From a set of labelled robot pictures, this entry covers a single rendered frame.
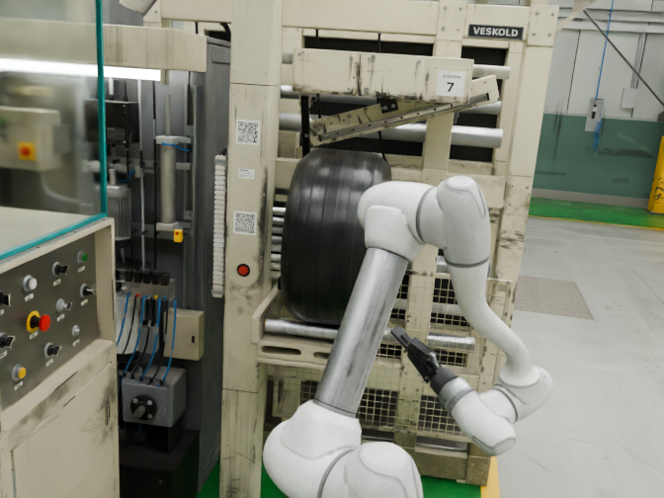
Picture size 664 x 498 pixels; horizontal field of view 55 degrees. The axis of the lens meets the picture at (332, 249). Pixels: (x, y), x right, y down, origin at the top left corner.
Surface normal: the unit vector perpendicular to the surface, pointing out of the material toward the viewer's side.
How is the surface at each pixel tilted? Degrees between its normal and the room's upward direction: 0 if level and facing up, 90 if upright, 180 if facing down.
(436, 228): 104
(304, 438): 59
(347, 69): 90
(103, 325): 90
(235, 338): 90
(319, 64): 90
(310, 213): 63
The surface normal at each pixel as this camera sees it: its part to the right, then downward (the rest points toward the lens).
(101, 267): -0.14, 0.25
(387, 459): 0.09, -0.95
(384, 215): -0.61, -0.23
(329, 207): -0.08, -0.28
